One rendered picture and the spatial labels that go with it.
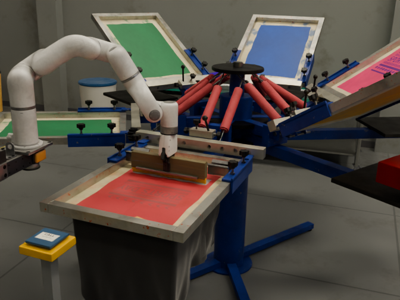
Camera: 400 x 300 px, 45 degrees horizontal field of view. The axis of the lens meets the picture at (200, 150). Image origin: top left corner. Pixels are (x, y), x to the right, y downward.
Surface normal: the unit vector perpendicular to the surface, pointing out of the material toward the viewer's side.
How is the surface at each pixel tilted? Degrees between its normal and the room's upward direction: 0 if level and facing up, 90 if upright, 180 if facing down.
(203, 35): 90
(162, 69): 32
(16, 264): 0
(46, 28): 90
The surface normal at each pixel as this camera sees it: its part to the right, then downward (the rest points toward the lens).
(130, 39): 0.35, -0.66
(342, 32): -0.32, 0.29
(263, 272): 0.03, -0.95
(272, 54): -0.18, -0.66
